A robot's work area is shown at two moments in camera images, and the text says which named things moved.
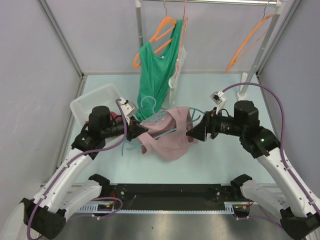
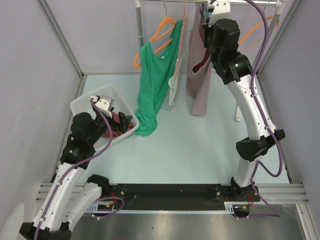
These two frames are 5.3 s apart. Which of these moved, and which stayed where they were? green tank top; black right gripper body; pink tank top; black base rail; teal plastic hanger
Moved: pink tank top; teal plastic hanger; black right gripper body
Stayed: black base rail; green tank top
